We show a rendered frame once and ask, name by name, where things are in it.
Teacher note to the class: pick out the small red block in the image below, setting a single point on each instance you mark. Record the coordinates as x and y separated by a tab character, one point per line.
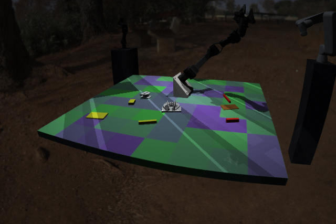
232	120

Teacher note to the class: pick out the brown square plate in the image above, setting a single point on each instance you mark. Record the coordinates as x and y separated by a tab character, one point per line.
229	107

